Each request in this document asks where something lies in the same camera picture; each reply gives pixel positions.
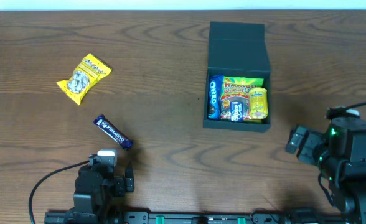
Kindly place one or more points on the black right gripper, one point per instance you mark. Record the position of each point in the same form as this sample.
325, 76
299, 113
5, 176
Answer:
309, 144

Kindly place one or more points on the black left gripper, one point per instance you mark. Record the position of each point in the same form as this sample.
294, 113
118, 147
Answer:
121, 185

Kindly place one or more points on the blue Dairy Milk chocolate bar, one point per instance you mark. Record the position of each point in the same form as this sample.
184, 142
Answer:
114, 133

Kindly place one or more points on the yellow Mentos bottle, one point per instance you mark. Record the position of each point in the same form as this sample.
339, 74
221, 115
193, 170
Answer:
258, 103

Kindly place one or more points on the blue Oreo cookie pack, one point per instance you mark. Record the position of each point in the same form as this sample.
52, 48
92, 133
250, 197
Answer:
213, 109

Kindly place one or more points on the yellow snack bag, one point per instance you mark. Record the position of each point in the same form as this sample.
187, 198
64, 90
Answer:
86, 75

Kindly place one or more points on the small blue candy box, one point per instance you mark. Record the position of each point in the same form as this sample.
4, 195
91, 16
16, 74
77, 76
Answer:
236, 111

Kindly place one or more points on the Haribo worms candy bag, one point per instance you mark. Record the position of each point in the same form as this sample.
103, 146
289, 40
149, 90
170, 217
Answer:
237, 89

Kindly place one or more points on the dark green box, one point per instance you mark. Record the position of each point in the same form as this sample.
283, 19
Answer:
238, 50

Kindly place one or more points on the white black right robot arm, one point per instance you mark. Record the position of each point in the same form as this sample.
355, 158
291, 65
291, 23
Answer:
348, 196

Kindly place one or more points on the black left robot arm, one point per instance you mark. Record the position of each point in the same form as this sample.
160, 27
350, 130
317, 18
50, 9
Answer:
96, 189

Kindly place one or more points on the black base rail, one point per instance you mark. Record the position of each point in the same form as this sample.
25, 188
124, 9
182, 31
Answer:
300, 216

